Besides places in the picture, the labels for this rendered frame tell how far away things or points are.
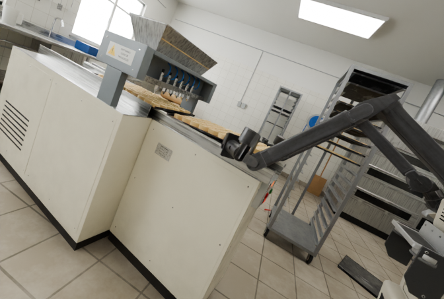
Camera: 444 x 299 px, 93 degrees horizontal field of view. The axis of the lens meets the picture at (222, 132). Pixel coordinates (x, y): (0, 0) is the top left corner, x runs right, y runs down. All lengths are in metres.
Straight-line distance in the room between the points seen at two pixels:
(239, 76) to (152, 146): 4.43
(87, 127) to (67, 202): 0.44
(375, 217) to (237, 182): 3.97
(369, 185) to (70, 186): 4.29
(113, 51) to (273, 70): 4.49
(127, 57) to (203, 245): 0.97
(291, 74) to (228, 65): 1.54
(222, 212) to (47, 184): 1.09
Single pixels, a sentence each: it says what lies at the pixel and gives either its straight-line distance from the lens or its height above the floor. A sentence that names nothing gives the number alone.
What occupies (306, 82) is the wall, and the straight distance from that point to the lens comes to 5.33.
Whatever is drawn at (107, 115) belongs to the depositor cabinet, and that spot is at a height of 0.79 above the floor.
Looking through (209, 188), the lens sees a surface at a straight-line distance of 1.04.
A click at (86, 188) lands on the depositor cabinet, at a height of 0.39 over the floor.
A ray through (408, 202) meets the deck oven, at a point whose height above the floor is 0.77.
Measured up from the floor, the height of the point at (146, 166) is 0.58.
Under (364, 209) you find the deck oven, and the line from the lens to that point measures 4.67.
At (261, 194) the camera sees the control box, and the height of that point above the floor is 0.78.
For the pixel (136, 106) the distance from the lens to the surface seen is 1.28.
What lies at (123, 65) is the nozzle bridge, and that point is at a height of 1.05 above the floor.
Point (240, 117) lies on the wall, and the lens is 5.31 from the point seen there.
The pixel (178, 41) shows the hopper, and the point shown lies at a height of 1.29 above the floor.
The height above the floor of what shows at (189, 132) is 0.87.
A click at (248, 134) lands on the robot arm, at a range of 0.76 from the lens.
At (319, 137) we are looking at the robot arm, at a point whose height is 1.11.
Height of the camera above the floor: 1.10
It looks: 8 degrees down
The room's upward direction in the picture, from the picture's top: 24 degrees clockwise
